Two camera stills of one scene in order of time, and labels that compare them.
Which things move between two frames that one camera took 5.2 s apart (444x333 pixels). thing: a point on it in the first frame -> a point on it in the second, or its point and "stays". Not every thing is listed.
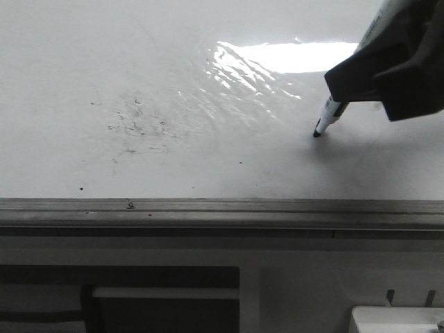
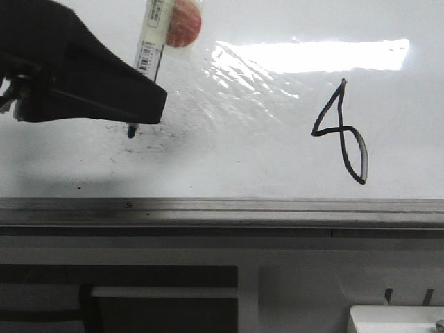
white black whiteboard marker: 334,108 -> 150,45
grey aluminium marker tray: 220,218 stays
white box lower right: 395,319 stays
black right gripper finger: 415,89 -> 80,78
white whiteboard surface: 198,99 stays
